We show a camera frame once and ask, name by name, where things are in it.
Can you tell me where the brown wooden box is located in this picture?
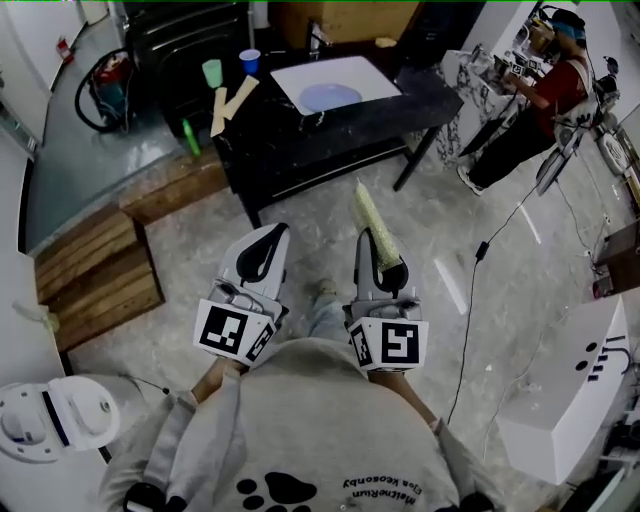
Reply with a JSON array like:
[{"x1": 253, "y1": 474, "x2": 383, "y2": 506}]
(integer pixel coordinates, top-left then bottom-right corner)
[{"x1": 591, "y1": 218, "x2": 640, "y2": 297}]

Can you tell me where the person's left forearm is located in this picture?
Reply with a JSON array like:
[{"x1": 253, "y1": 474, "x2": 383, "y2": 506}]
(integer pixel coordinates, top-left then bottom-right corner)
[{"x1": 191, "y1": 356, "x2": 247, "y2": 405}]

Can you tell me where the black oven cabinet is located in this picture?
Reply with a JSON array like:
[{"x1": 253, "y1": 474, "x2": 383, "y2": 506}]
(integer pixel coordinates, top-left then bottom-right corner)
[{"x1": 123, "y1": 1, "x2": 252, "y2": 139}]

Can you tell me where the long beige wooden board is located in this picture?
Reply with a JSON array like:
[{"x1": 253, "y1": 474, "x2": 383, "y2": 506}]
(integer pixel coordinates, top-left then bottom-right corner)
[{"x1": 221, "y1": 74, "x2": 262, "y2": 124}]

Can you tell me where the yellow-green scrubber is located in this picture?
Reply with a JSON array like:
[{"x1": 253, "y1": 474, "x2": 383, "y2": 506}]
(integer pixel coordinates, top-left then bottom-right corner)
[{"x1": 351, "y1": 177, "x2": 406, "y2": 274}]

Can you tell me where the short beige wooden board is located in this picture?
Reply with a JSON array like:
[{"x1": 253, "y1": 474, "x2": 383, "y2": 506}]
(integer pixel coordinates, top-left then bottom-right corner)
[{"x1": 209, "y1": 86, "x2": 230, "y2": 139}]

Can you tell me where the white rectangular sink basin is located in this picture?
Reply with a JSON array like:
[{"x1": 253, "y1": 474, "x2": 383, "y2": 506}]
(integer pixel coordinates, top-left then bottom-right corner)
[{"x1": 269, "y1": 55, "x2": 404, "y2": 118}]

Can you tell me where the person's beige shoe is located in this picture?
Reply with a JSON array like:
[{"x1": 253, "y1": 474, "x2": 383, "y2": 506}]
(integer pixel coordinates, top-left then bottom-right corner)
[{"x1": 308, "y1": 277, "x2": 340, "y2": 302}]

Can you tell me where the black power adapter cable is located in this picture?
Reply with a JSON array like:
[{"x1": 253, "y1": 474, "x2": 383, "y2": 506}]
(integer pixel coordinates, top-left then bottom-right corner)
[{"x1": 444, "y1": 238, "x2": 492, "y2": 427}]

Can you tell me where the person's right forearm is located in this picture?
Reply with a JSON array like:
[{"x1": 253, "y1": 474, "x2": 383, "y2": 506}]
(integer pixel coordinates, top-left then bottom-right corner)
[{"x1": 368, "y1": 368, "x2": 442, "y2": 432}]

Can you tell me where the brown cardboard box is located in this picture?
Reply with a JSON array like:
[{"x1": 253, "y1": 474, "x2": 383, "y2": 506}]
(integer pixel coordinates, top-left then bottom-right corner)
[{"x1": 268, "y1": 0, "x2": 422, "y2": 50}]

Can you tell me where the white marble counter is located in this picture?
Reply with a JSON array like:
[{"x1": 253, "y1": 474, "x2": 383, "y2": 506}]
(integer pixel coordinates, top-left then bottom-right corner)
[{"x1": 433, "y1": 45, "x2": 532, "y2": 172}]

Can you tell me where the person's grey sweatshirt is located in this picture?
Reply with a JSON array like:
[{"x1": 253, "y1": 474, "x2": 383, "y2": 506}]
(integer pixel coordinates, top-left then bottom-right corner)
[{"x1": 98, "y1": 336, "x2": 507, "y2": 512}]

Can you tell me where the red vacuum cleaner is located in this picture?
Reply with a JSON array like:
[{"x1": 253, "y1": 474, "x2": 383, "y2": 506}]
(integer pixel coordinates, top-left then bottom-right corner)
[{"x1": 74, "y1": 49, "x2": 137, "y2": 135}]

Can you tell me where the white crumpled cloth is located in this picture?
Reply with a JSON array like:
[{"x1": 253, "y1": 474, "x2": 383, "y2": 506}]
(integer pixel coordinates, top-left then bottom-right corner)
[{"x1": 11, "y1": 298, "x2": 62, "y2": 335}]

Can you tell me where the person's jeans leg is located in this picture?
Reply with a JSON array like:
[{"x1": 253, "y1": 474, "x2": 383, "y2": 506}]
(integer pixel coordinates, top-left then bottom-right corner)
[{"x1": 305, "y1": 293, "x2": 352, "y2": 347}]

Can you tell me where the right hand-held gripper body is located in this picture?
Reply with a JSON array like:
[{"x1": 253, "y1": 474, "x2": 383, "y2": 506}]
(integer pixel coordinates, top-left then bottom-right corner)
[{"x1": 342, "y1": 295, "x2": 431, "y2": 374}]

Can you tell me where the green plastic cup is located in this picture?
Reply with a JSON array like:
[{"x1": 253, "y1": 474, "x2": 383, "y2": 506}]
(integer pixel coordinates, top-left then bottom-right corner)
[{"x1": 201, "y1": 58, "x2": 224, "y2": 91}]

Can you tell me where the silver scooter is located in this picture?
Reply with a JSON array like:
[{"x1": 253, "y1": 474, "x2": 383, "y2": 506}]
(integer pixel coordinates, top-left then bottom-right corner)
[{"x1": 533, "y1": 54, "x2": 640, "y2": 197}]

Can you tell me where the wooden plank platform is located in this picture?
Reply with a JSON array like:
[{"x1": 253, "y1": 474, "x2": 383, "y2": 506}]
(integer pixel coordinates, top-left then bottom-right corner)
[{"x1": 31, "y1": 148, "x2": 232, "y2": 353}]

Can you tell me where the white round-edged machine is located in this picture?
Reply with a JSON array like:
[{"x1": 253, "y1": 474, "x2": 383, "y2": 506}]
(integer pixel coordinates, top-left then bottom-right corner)
[{"x1": 0, "y1": 373, "x2": 122, "y2": 465}]

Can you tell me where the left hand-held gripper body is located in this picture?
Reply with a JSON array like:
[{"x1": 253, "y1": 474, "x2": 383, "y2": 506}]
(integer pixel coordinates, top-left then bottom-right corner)
[{"x1": 192, "y1": 279, "x2": 291, "y2": 372}]

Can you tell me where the green bottle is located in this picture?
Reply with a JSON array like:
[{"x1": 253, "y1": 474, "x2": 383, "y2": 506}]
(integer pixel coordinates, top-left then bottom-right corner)
[{"x1": 180, "y1": 117, "x2": 203, "y2": 158}]

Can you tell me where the chrome faucet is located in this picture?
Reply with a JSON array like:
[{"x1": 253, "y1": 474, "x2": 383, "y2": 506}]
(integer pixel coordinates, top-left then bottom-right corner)
[{"x1": 308, "y1": 18, "x2": 327, "y2": 62}]

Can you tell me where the black marble-top table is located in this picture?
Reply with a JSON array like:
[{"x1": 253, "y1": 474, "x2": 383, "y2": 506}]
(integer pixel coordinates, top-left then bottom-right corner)
[{"x1": 211, "y1": 63, "x2": 466, "y2": 227}]

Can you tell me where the blue plate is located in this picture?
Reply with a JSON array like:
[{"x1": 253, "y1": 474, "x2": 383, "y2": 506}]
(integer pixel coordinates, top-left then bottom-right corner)
[{"x1": 299, "y1": 82, "x2": 364, "y2": 114}]

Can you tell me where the blue plastic cup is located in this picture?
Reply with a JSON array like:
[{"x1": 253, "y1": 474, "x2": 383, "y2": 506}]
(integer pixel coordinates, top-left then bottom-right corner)
[{"x1": 238, "y1": 48, "x2": 263, "y2": 77}]

